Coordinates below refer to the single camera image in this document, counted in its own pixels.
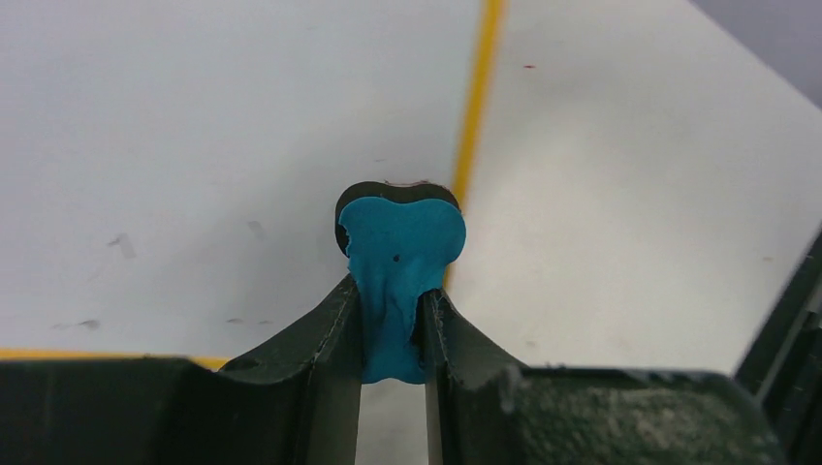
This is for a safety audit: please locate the yellow framed whiteboard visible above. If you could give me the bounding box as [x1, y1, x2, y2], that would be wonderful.
[1, 1, 504, 368]

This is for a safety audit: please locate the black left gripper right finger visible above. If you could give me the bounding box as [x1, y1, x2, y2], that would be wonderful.
[420, 290, 787, 464]

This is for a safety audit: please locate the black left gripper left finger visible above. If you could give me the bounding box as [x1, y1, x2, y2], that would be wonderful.
[1, 277, 363, 464]

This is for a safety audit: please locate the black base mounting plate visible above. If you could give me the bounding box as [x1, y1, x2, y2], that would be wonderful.
[735, 236, 821, 465]

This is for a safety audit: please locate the blue whiteboard eraser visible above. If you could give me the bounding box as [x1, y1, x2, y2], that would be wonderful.
[334, 181, 466, 385]

